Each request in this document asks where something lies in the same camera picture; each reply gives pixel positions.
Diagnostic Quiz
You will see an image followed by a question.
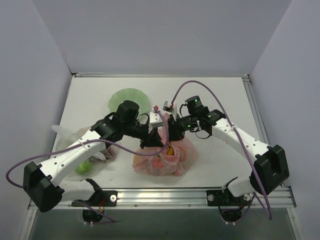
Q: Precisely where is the yellow fake lemon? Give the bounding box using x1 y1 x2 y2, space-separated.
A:
166 146 175 156

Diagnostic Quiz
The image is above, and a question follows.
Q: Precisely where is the pink plastic bag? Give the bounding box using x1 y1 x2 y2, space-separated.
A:
132 137 199 176

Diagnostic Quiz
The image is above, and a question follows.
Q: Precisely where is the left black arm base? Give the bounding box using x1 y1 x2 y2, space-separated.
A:
71 178 118 226

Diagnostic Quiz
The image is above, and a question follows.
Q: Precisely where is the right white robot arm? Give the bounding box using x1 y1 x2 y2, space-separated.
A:
163 95 290 205

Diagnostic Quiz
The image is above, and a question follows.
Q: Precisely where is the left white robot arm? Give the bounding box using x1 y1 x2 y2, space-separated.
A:
22 100 169 213

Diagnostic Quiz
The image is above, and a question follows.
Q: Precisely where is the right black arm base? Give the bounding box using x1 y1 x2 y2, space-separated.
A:
205 177 254 226

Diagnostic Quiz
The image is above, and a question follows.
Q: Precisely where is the clear bag of fruits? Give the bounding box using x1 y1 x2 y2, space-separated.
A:
51 125 118 181

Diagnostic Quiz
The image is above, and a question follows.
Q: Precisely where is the green wavy plate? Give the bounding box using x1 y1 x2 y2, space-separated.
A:
107 88 151 114

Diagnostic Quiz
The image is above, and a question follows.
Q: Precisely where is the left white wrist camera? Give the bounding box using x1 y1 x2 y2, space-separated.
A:
148 105 169 134

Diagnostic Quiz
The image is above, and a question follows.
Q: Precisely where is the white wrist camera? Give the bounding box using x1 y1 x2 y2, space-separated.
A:
148 105 169 134
162 101 179 121

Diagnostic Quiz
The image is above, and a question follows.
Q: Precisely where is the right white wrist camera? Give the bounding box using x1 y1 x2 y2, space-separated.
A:
162 101 179 121

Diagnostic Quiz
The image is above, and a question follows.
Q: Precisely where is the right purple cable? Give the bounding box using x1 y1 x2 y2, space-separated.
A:
171 80 273 221

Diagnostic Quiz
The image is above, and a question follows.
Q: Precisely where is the purple cable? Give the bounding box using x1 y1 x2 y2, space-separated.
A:
171 80 273 221
6 106 171 224

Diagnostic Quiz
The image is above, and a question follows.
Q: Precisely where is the aluminium front rail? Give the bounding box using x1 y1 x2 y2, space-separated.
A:
27 188 297 210

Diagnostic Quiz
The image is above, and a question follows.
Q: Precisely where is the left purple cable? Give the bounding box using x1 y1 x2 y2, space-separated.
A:
6 106 171 224

